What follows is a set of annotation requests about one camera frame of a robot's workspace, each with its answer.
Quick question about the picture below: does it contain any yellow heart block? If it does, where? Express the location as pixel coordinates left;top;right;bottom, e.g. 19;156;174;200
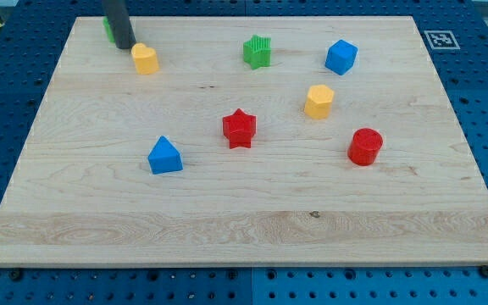
131;43;159;75

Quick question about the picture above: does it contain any light wooden board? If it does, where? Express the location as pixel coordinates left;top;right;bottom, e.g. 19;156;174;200
0;16;488;269

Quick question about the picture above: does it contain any red cylinder block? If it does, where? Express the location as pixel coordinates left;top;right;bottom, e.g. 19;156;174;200
347;128;383;166

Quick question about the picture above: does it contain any green star block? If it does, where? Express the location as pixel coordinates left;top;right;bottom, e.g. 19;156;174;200
243;35;271;69

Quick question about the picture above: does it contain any yellow hexagon block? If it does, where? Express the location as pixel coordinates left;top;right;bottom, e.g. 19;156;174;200
303;85;335;119

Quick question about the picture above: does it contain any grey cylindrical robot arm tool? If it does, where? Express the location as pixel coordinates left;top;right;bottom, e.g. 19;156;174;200
101;0;136;50

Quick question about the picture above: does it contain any green block behind arm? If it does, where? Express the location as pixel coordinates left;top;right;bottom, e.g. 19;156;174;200
103;16;115;44

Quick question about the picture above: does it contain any red star block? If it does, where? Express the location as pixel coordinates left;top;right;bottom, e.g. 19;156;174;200
222;108;257;149

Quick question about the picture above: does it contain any blue cube block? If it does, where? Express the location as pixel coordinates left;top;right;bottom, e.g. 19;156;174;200
324;40;358;75

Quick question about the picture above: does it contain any white fiducial marker tag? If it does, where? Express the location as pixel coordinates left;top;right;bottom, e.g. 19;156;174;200
424;30;460;50

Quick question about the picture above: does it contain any blue triangle block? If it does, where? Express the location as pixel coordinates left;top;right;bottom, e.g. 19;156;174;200
147;136;183;175

